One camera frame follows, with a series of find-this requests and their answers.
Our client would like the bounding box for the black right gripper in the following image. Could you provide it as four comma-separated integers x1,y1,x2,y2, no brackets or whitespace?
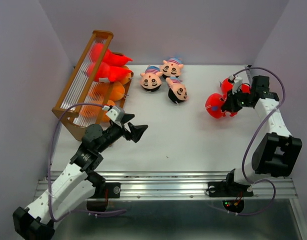
219,86,252,114

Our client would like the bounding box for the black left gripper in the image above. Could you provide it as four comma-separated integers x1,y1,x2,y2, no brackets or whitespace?
98,113,148,153

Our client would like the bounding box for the red shark plush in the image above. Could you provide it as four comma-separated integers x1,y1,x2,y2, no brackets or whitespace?
93,62,132,83
89,43,133,67
205,93,238,119
220,78,251,95

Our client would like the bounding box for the orange shark plush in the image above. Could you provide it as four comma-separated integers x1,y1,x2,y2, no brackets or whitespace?
80,100,116,123
119,71,134,85
88,81,127,102

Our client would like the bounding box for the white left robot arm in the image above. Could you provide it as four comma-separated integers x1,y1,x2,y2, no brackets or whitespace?
12,109,148,240

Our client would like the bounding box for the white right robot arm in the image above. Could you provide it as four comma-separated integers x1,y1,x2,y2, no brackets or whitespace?
221,75,303,195

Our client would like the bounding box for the wooden toy shelf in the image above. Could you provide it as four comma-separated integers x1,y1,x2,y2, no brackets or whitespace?
52,30,131,141

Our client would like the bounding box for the red shark plush back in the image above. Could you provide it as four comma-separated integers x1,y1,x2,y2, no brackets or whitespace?
220,78,251,95

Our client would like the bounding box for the cartoon boy doll lower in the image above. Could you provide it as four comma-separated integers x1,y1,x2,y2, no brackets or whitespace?
166,75,189,104

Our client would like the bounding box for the cartoon boy doll upper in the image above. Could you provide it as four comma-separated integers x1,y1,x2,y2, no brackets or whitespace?
159,57,184,79

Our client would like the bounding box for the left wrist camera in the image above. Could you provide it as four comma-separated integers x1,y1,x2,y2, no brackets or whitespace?
102,105,125,122

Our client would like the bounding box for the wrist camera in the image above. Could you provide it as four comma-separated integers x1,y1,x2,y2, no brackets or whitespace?
102,105,125,122
228,75,243,95

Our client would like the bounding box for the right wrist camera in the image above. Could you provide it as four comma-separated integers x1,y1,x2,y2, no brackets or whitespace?
228,75,243,95

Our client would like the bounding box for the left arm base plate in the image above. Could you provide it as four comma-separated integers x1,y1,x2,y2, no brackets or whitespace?
89,182,121,199

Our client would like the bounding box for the aluminium frame rail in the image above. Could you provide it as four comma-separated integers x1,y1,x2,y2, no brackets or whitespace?
34,171,300,202

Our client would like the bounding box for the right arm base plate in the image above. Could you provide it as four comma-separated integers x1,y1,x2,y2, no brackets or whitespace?
206,181,254,199

